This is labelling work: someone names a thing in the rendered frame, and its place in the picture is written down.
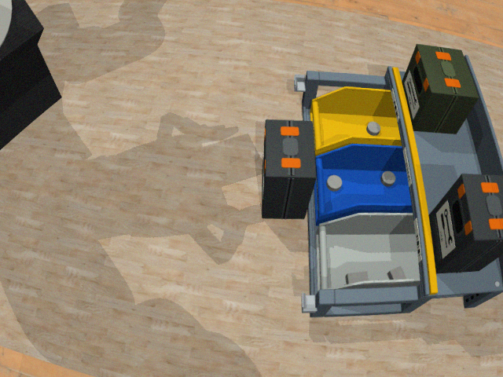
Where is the grey metal shelf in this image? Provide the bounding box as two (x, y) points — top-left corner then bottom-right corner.
(294, 55), (503, 317)

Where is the yellow flat bar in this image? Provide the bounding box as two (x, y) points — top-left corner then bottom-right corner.
(392, 68), (438, 295)

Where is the grey open bin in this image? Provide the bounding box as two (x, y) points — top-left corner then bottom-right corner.
(316, 213), (420, 290)

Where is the blue bin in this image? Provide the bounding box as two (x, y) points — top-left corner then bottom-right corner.
(314, 144), (413, 226)

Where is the yellow open bin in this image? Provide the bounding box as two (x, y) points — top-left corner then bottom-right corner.
(310, 86), (402, 158)

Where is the grey metal disc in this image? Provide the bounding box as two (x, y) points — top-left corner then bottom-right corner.
(366, 122), (380, 136)
(326, 175), (342, 192)
(380, 171), (395, 187)

